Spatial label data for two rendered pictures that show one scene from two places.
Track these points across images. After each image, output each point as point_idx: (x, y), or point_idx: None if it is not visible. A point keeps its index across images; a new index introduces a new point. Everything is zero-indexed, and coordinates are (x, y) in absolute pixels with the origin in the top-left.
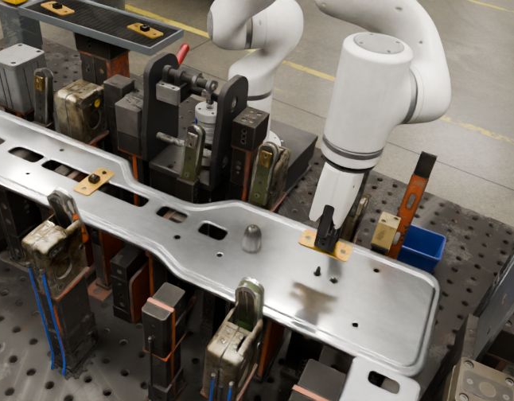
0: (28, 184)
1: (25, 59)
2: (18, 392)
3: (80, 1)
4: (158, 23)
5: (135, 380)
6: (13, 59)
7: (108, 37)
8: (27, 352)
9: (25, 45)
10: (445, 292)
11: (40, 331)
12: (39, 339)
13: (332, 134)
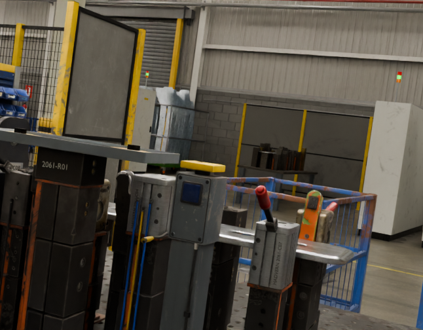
0: (114, 203)
1: (147, 173)
2: (105, 291)
3: (108, 150)
4: (0, 131)
5: None
6: (159, 175)
7: (62, 139)
8: (106, 299)
9: (158, 177)
10: None
11: (100, 304)
12: (100, 302)
13: None
